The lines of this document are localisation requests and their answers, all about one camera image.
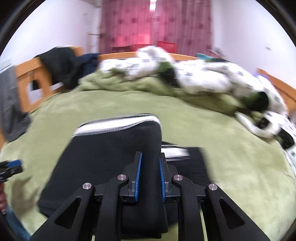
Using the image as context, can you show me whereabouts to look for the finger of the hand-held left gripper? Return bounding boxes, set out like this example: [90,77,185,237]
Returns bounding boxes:
[0,159,23,182]

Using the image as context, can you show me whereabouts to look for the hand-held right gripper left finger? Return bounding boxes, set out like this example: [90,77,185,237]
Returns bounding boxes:
[29,152,142,241]

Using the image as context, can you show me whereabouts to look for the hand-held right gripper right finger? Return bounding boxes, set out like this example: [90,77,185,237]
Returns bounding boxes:
[158,152,271,241]

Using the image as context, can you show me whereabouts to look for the black pants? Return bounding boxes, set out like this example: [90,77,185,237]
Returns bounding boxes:
[37,113,216,240]

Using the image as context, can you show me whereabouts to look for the person's left hand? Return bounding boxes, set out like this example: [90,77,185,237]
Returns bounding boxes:
[0,185,8,213]

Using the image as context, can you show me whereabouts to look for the person's light blue trouser leg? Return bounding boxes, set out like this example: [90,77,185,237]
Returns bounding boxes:
[4,204,31,241]

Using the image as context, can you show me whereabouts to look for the grey jeans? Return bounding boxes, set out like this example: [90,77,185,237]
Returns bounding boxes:
[0,66,32,142]

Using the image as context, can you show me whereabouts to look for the crumpled green fleece blanket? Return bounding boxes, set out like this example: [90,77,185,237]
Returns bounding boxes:
[79,70,241,116]

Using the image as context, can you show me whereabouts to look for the white floral quilt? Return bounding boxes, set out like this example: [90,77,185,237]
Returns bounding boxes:
[98,46,289,139]

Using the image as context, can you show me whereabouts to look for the black jacket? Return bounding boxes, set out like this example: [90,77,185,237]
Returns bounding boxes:
[35,46,82,90]

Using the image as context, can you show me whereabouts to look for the navy jacket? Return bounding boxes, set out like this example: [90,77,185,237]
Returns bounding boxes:
[76,53,100,77]

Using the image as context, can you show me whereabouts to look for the dark wooden chair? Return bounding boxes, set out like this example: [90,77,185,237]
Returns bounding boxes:
[112,46,130,54]

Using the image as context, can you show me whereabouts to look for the white floral pillow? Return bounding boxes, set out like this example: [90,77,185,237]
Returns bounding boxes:
[276,116,296,159]

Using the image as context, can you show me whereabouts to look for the wooden coat rack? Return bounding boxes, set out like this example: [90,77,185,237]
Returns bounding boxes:
[88,31,105,55]

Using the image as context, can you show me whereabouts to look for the red patterned curtain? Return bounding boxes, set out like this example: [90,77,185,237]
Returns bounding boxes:
[155,0,212,61]
[99,0,153,54]

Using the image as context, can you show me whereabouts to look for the wooden bed frame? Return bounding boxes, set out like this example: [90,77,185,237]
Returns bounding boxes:
[0,46,296,149]

